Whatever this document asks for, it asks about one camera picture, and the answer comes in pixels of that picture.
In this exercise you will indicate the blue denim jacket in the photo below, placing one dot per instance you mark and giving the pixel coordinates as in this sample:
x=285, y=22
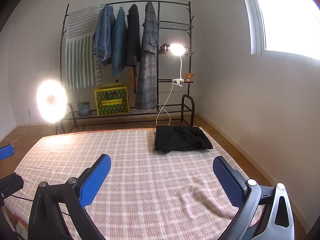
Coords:
x=102, y=37

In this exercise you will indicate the yellow green box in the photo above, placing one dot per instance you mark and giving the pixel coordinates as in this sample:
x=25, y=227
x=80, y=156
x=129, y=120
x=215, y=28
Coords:
x=112, y=99

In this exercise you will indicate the teddy bear toy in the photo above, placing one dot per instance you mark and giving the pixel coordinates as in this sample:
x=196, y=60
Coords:
x=189, y=77

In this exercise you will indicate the pink plaid bed cover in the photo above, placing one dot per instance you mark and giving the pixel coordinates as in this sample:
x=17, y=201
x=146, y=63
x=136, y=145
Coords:
x=146, y=195

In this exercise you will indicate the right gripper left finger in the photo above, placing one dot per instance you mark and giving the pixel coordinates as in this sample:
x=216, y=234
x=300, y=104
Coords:
x=91, y=180

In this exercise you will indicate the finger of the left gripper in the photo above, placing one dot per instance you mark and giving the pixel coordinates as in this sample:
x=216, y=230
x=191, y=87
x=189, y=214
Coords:
x=6, y=151

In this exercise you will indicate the window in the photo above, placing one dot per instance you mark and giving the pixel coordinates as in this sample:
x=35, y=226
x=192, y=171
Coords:
x=284, y=28

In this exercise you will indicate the teal jacket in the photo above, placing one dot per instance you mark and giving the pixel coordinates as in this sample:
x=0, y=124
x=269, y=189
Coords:
x=119, y=39

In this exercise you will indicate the grey plaid coat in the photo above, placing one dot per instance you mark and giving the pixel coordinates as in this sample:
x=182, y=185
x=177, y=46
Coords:
x=146, y=95

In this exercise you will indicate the black garment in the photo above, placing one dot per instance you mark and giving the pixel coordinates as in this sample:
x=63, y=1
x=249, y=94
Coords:
x=181, y=138

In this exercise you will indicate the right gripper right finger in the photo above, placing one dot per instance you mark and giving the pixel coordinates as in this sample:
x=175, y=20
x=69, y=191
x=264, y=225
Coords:
x=231, y=180

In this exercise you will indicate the ring light tripod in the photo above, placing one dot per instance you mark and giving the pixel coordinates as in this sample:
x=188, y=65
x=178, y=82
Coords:
x=60, y=127

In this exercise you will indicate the potted plant teal pot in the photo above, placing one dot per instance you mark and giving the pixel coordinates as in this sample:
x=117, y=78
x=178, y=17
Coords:
x=83, y=107

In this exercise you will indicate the black hanging jacket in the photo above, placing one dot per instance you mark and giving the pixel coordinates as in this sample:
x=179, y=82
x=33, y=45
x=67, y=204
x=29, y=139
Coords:
x=133, y=37

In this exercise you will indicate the striped green white rug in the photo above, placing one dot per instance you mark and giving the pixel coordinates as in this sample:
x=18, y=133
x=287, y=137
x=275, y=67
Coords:
x=82, y=68

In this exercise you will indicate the white clip lamp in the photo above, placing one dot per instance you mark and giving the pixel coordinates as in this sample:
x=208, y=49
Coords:
x=177, y=50

